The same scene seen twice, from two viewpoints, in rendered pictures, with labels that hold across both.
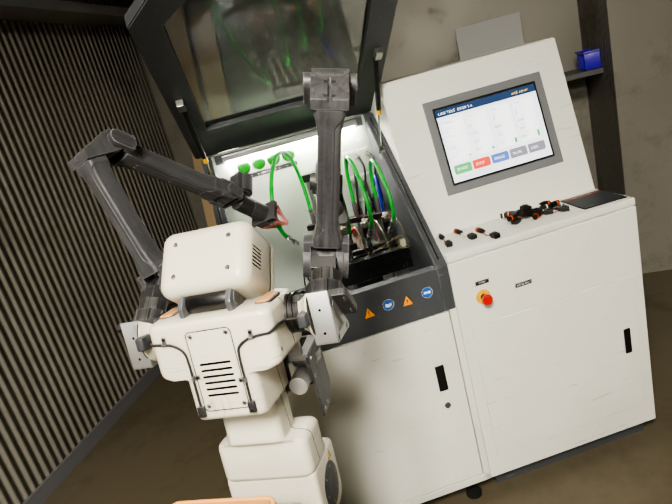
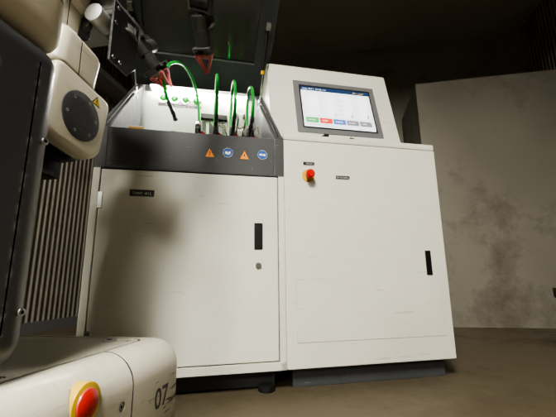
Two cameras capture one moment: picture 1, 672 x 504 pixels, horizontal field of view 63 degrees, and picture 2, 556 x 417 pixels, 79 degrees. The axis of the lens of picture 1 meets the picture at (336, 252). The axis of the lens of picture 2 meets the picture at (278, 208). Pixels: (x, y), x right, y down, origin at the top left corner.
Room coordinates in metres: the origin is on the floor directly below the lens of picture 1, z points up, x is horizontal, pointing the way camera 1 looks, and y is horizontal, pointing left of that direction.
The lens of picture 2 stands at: (0.41, -0.18, 0.39)
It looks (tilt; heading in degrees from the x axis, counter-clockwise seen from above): 12 degrees up; 354
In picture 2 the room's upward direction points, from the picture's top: 1 degrees counter-clockwise
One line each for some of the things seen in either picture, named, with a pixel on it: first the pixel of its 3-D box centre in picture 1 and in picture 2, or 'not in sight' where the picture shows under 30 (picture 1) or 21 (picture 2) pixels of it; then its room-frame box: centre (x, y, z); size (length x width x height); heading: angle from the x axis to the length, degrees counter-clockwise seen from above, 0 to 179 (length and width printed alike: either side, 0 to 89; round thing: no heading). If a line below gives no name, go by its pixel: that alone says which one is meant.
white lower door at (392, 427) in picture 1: (381, 425); (189, 264); (1.67, 0.01, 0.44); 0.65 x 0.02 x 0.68; 96
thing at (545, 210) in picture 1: (533, 209); not in sight; (1.86, -0.72, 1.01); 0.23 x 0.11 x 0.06; 96
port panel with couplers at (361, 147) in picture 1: (362, 179); (242, 132); (2.21, -0.18, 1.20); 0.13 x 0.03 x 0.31; 96
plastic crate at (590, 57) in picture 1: (608, 53); not in sight; (3.48, -1.95, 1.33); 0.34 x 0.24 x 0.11; 74
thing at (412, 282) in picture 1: (351, 315); (194, 154); (1.68, 0.00, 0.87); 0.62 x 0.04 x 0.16; 96
